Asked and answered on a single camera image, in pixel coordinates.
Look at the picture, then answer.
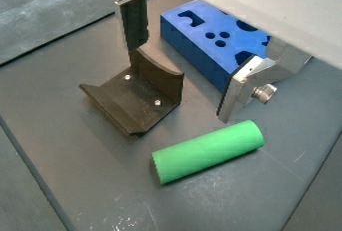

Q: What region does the black cradle fixture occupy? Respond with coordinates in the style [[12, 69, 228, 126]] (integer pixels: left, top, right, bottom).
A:
[[79, 49, 184, 136]]

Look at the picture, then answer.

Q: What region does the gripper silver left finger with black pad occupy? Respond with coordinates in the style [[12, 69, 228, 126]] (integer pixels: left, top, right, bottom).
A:
[[113, 0, 148, 51]]

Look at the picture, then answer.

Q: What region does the blue foam shape block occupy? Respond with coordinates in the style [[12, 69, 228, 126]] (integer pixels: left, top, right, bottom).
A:
[[160, 0, 271, 92]]

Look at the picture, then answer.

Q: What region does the green oval cylinder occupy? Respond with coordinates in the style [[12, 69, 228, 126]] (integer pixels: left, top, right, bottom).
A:
[[152, 120, 264, 184]]

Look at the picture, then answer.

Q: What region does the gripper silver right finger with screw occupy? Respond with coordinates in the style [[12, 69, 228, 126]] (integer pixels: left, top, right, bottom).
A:
[[216, 38, 311, 122]]

